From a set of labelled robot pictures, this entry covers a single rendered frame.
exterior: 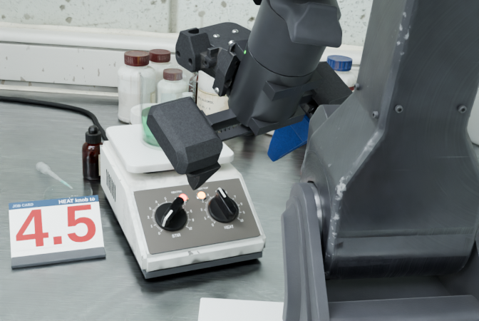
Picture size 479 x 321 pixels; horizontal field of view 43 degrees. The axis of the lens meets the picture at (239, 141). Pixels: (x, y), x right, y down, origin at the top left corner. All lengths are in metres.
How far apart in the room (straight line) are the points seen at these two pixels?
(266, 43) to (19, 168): 0.49
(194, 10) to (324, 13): 0.71
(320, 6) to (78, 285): 0.35
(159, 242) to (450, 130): 0.39
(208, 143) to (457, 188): 0.24
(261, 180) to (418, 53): 0.59
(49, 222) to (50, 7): 0.58
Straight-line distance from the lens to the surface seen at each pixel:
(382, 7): 0.25
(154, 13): 1.12
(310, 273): 0.27
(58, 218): 0.67
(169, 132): 0.47
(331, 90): 0.55
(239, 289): 0.60
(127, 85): 0.98
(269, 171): 0.85
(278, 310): 0.40
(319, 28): 0.42
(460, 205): 0.28
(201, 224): 0.62
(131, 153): 0.66
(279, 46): 0.44
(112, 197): 0.70
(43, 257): 0.65
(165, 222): 0.60
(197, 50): 0.50
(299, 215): 0.28
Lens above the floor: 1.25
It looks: 22 degrees down
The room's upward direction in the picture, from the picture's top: 4 degrees clockwise
